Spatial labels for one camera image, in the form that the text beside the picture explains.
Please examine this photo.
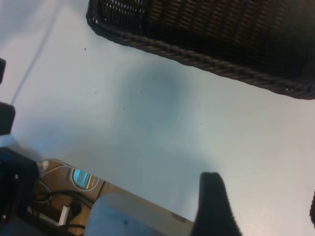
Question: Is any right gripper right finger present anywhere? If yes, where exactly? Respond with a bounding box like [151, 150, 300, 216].
[309, 189, 315, 222]

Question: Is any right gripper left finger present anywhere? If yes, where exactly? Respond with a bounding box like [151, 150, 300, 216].
[190, 171, 243, 236]

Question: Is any small white block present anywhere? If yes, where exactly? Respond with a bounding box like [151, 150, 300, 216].
[57, 205, 71, 226]

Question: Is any black rounded block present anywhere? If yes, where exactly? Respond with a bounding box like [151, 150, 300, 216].
[0, 102, 16, 136]
[0, 58, 7, 84]

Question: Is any brown wicker basket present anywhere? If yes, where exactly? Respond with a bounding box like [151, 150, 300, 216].
[85, 0, 315, 100]

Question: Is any black floor cable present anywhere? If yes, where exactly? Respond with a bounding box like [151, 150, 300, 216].
[58, 221, 87, 232]
[31, 189, 95, 217]

